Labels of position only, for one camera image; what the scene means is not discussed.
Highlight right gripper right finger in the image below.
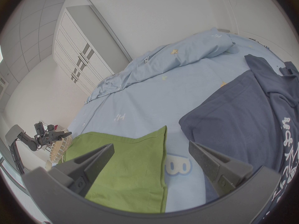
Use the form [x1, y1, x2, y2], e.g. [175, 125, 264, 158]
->
[189, 140, 254, 198]

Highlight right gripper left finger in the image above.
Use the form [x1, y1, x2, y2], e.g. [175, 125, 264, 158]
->
[49, 143, 115, 198]

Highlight green shorts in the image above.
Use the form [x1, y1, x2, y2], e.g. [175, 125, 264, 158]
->
[57, 125, 168, 214]

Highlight round woven basket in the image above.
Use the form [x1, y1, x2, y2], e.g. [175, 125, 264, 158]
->
[49, 134, 73, 164]

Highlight bed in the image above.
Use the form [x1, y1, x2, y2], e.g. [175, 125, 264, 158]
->
[44, 0, 299, 222]

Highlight dark blue printed T-shirt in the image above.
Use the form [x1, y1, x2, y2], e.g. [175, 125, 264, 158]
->
[179, 54, 299, 222]

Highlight white wardrobe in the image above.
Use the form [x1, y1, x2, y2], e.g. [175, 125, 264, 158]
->
[53, 6, 133, 97]

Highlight pale blue quilt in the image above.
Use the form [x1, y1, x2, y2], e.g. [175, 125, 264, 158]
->
[85, 27, 239, 104]

